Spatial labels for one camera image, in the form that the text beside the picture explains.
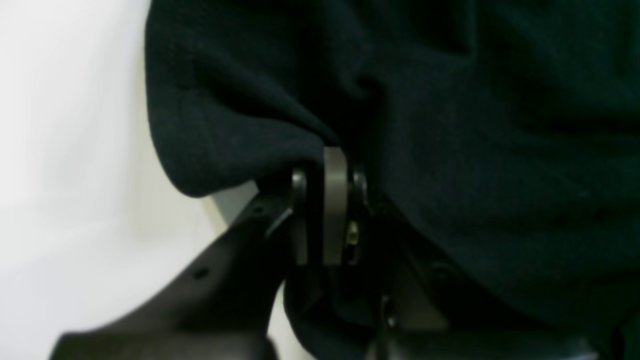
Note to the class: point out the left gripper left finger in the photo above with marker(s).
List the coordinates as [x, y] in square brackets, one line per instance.
[219, 306]

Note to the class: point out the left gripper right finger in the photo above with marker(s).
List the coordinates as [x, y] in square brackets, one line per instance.
[426, 308]

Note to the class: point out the black T-shirt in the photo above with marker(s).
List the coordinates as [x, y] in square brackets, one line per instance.
[505, 131]

